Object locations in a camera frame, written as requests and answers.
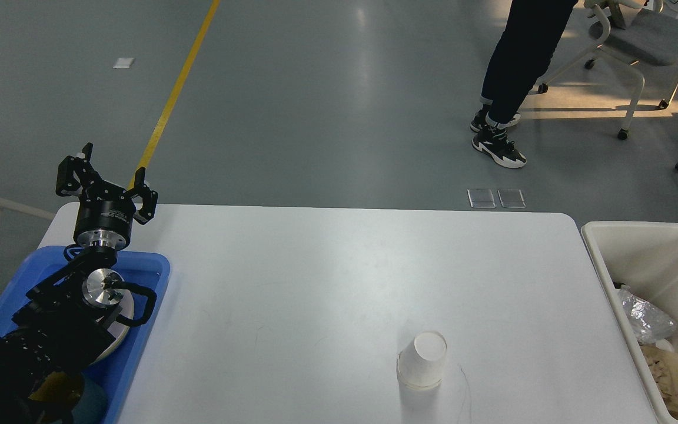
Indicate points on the pink plate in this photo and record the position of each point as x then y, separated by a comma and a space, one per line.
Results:
118, 335

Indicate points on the brown paper ball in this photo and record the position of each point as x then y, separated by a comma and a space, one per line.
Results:
662, 374

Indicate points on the aluminium foil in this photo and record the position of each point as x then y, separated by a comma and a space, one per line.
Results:
649, 323

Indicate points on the dark teal mug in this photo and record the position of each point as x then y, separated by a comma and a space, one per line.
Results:
69, 398

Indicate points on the white plastic bin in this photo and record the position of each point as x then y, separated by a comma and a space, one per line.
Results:
644, 257

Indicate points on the brown paper bag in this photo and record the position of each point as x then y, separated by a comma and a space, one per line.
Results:
677, 377

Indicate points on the floor outlet plate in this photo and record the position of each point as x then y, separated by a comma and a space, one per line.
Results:
481, 199
511, 198

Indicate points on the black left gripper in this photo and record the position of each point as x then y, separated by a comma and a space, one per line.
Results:
101, 222

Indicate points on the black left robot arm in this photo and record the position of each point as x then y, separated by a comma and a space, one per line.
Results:
64, 327

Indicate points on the white paper cup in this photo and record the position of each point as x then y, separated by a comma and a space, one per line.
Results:
420, 364

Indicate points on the grey office chair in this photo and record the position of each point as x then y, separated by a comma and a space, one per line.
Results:
628, 33

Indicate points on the blue plastic tray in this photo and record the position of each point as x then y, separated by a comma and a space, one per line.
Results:
113, 374

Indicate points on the person in black trousers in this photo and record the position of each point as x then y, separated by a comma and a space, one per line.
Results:
523, 54

